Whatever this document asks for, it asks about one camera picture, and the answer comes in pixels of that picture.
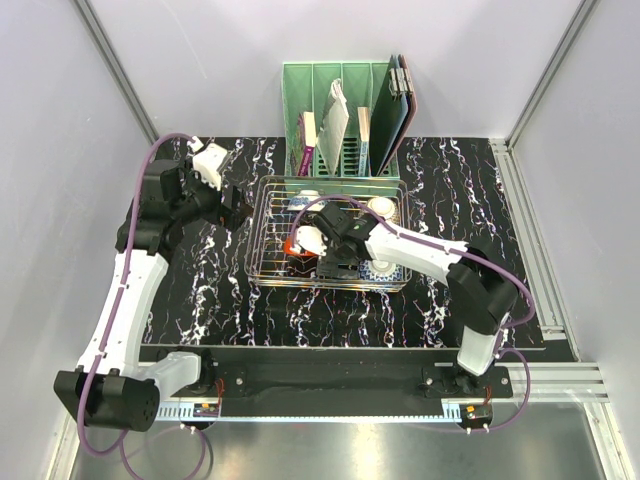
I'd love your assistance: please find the metal wire dish rack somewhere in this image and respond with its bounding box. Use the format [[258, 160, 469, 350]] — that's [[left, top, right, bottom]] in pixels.
[[245, 175, 412, 292]]

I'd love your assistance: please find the orange plastic bowl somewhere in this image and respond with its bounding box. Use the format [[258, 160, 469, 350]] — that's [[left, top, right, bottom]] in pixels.
[[283, 238, 314, 257]]

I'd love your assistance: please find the red patterned bowl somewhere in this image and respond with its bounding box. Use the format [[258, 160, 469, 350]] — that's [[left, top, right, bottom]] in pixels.
[[367, 197, 399, 223]]

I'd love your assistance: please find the dark green clipboard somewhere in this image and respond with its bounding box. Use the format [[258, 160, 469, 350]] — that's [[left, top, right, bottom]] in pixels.
[[369, 54, 417, 176]]

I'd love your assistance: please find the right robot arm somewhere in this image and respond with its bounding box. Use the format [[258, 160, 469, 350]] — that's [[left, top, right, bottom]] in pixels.
[[295, 197, 518, 397]]

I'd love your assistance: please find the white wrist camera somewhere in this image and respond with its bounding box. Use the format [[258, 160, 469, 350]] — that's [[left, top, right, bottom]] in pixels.
[[290, 225, 327, 257], [188, 136, 231, 191]]

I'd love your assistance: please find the blue white porcelain bowl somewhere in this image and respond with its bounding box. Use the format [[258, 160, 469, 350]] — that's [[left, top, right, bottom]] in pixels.
[[287, 190, 320, 212]]

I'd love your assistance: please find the blue patterned bowl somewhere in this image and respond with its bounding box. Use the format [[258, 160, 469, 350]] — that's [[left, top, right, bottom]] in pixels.
[[358, 260, 403, 285]]

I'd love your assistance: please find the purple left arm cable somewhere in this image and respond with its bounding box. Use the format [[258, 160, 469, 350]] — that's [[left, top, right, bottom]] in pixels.
[[74, 132, 216, 477]]

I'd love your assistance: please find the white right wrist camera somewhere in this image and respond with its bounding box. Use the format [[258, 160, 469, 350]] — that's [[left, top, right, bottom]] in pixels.
[[290, 225, 327, 257]]

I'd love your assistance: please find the white spiral notebook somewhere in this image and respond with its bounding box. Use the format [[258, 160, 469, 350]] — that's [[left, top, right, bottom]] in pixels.
[[317, 78, 349, 176]]

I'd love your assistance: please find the green plastic file organizer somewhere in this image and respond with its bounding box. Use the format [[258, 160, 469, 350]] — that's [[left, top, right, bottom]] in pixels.
[[282, 61, 395, 178]]

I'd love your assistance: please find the purple illustrated book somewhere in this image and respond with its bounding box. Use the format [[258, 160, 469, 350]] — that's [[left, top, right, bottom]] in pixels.
[[297, 111, 317, 176]]

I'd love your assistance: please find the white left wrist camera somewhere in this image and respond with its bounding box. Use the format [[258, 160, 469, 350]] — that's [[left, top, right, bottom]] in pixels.
[[188, 136, 231, 191]]

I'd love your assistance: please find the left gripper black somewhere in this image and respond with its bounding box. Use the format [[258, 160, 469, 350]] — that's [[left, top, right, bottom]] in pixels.
[[171, 158, 252, 231]]

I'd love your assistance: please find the blue spine book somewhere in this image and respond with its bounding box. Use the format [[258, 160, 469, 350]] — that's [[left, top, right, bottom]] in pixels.
[[357, 107, 370, 177]]

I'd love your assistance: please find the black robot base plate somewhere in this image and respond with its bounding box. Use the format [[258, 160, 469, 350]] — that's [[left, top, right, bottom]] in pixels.
[[140, 345, 513, 399]]

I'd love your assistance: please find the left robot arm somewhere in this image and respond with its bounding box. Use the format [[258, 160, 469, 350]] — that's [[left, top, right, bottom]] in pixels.
[[54, 154, 252, 432]]

